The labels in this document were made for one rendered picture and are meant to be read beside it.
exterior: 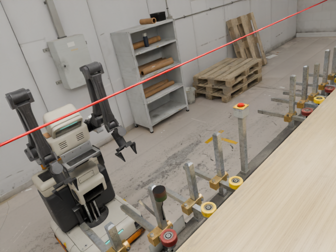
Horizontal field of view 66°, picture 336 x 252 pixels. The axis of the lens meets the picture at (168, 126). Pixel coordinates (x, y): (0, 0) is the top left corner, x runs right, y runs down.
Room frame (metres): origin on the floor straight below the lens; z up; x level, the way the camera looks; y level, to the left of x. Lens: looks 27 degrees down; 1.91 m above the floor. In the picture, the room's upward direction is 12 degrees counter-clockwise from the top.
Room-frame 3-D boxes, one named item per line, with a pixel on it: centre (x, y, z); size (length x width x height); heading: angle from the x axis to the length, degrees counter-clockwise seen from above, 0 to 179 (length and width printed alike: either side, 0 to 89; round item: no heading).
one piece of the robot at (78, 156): (1.55, 0.64, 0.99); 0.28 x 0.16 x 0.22; 129
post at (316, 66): (2.21, -1.43, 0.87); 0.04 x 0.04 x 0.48; 39
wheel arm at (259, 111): (1.92, -0.97, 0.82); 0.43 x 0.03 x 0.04; 39
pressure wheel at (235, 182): (1.14, -0.31, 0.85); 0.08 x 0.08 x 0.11
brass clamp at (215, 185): (1.26, -0.24, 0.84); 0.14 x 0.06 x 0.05; 129
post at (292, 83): (1.90, -1.04, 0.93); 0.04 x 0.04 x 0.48; 39
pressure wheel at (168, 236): (0.86, 0.10, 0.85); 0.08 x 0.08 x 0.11
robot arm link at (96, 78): (1.55, 0.37, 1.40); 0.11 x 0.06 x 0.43; 129
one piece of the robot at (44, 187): (1.85, 0.88, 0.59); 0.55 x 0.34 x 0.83; 129
